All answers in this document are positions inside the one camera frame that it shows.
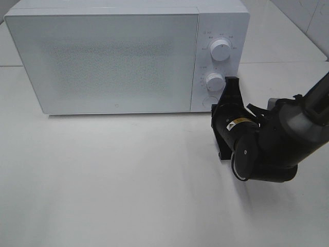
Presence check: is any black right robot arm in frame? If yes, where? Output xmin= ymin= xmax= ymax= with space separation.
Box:
xmin=211 ymin=76 xmax=328 ymax=183

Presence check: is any white microwave door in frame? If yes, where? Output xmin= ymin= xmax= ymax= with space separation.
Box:
xmin=6 ymin=14 xmax=198 ymax=114

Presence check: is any round white door release button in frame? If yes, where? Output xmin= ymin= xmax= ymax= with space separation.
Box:
xmin=203 ymin=96 xmax=218 ymax=111

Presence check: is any white microwave oven body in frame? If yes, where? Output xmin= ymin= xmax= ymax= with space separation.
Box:
xmin=4 ymin=1 xmax=250 ymax=114

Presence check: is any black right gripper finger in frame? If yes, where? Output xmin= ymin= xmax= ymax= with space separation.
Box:
xmin=218 ymin=77 xmax=244 ymax=105
xmin=214 ymin=129 xmax=235 ymax=161

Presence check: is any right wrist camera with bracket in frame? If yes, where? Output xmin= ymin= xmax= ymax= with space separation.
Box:
xmin=267 ymin=98 xmax=279 ymax=111

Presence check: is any white microwave knob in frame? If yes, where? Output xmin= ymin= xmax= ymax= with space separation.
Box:
xmin=205 ymin=73 xmax=225 ymax=92
xmin=209 ymin=38 xmax=232 ymax=62

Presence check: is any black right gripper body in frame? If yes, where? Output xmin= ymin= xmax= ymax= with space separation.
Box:
xmin=211 ymin=99 xmax=247 ymax=136

